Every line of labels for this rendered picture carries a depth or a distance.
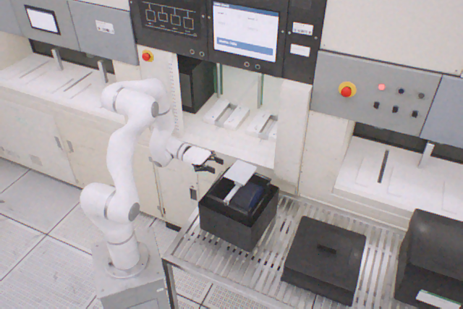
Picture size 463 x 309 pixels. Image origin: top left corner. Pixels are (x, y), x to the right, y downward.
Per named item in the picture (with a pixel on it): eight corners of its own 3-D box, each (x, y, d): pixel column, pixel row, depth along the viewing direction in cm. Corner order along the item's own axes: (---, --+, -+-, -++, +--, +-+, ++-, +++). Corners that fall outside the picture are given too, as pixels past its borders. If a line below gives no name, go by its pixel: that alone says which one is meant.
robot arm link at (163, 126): (151, 128, 161) (166, 173, 183) (174, 103, 169) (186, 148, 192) (134, 121, 164) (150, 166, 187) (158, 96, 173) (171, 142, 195)
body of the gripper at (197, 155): (192, 153, 191) (212, 161, 187) (179, 165, 184) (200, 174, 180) (192, 140, 186) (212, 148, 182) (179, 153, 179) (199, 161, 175)
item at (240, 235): (228, 190, 207) (228, 166, 197) (277, 211, 197) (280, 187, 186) (198, 228, 189) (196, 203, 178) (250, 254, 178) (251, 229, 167)
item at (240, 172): (233, 194, 204) (233, 147, 184) (269, 210, 196) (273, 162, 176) (207, 227, 188) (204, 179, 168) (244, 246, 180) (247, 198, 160)
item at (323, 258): (279, 280, 168) (281, 262, 160) (299, 227, 189) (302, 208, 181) (351, 307, 159) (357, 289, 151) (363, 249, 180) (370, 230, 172)
